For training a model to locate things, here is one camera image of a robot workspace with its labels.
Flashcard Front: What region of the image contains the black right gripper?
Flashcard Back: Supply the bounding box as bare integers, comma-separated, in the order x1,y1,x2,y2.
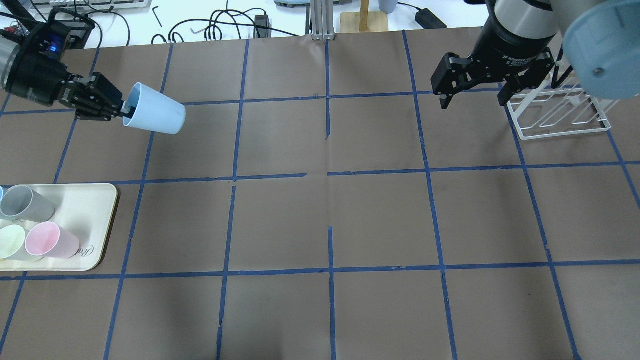
430,14,556,110

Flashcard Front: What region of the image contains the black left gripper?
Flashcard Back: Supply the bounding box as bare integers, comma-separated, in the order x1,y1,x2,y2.
5,50,135,122

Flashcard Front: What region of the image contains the light blue plastic cup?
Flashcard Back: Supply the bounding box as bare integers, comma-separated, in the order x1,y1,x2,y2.
122,82,186,135

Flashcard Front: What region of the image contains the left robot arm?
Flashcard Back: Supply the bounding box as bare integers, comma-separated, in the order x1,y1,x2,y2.
1,38,137,122

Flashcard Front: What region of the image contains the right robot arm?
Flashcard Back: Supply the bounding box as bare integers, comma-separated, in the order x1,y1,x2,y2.
430,0,640,109

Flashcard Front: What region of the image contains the grey plastic cup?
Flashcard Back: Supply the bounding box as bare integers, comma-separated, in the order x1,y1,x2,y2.
0,185,56,223

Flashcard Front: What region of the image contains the blue cup on desk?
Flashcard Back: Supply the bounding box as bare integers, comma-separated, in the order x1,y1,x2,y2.
378,0,399,15

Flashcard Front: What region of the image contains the pink plastic cup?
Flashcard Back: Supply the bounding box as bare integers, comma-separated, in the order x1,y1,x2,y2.
24,221,80,259

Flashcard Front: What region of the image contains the cream plastic cup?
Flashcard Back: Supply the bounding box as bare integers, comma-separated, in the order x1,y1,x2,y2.
0,224,32,262

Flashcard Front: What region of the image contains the black power adapter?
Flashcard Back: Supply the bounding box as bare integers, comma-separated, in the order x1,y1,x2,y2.
414,7,448,30

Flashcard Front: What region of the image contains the cream serving tray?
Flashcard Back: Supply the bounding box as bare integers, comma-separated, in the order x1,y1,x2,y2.
0,183,119,276

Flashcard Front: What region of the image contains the wooden mug tree stand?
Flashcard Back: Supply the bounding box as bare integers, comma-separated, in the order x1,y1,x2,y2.
338,0,389,34

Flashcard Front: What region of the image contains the white wire cup rack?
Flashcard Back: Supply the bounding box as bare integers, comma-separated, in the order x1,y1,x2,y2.
506,63,618,141

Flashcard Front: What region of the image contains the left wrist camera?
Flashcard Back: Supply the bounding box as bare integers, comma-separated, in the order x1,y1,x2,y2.
35,7,98,60

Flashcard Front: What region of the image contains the aluminium frame post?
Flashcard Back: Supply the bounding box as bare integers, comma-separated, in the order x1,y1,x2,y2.
310,0,336,41

